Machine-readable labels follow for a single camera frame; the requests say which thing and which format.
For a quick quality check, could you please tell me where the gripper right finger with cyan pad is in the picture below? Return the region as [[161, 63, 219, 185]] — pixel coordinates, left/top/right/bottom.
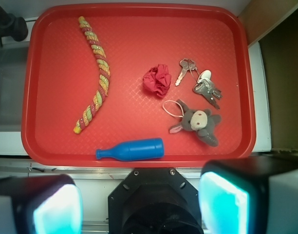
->
[[198, 156, 298, 234]]

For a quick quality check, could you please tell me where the crumpled red paper ball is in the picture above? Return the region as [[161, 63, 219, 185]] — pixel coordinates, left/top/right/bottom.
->
[[143, 64, 171, 98]]

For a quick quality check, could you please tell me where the steel sink basin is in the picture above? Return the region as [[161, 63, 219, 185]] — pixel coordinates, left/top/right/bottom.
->
[[0, 46, 28, 132]]

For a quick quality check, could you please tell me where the multicolored twisted rope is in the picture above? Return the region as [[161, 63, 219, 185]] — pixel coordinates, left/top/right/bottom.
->
[[73, 16, 112, 134]]

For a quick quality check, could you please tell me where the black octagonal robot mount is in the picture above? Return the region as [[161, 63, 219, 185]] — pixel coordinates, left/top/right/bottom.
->
[[108, 168, 204, 234]]

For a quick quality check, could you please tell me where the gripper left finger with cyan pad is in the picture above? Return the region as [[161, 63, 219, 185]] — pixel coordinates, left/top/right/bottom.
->
[[0, 175, 83, 234]]

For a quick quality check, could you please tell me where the silver key bunch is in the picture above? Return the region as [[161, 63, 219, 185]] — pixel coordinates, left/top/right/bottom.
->
[[175, 58, 223, 110]]

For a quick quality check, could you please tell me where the blue plastic bottle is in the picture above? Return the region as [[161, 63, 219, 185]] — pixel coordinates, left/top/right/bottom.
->
[[95, 138, 165, 161]]

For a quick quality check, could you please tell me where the red plastic tray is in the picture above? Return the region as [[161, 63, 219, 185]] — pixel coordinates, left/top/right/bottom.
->
[[21, 3, 256, 168]]

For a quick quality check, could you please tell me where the grey plush donkey keychain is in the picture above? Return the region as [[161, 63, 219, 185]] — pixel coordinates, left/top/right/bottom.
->
[[162, 99, 222, 147]]

